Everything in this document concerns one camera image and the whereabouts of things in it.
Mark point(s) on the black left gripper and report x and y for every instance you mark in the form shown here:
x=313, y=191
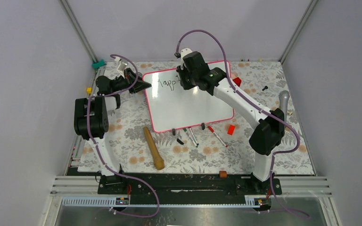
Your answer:
x=134, y=85

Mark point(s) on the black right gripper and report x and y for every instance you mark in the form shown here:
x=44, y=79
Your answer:
x=185, y=85

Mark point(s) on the pink framed whiteboard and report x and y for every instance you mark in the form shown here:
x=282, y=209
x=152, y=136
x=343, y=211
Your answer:
x=172, y=107

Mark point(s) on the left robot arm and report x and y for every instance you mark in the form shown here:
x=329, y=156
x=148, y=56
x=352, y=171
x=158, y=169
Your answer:
x=91, y=120

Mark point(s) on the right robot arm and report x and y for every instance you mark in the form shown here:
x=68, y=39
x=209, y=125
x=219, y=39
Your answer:
x=267, y=124

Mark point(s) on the red whiteboard marker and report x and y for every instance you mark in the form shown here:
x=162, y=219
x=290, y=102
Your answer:
x=217, y=136

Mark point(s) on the green whiteboard marker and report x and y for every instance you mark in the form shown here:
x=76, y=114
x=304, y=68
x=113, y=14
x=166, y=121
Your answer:
x=186, y=130

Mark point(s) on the blue whiteboard marker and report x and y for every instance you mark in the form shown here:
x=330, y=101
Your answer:
x=193, y=136

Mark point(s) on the large red block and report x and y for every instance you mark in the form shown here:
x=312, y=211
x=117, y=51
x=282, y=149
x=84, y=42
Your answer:
x=237, y=81

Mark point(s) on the teal clamp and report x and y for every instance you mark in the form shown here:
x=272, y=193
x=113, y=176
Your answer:
x=98, y=64

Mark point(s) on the floral patterned table mat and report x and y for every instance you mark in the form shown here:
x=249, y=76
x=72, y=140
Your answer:
x=128, y=143

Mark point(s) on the small red block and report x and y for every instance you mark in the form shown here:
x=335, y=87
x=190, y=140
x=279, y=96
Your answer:
x=231, y=130

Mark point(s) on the gold toy microphone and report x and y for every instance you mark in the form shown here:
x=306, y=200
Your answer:
x=157, y=159

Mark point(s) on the silver toy microphone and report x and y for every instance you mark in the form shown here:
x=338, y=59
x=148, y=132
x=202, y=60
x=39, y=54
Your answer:
x=284, y=97

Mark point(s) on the small brown cube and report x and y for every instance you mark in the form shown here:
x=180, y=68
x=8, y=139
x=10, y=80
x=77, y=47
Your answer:
x=223, y=174

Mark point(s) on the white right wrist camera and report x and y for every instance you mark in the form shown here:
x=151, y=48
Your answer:
x=183, y=53

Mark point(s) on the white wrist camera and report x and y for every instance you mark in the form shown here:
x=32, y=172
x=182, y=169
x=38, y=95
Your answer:
x=183, y=53
x=122, y=64

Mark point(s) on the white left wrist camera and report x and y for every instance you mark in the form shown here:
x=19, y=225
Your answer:
x=122, y=64

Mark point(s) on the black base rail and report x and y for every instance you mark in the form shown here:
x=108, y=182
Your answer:
x=188, y=189

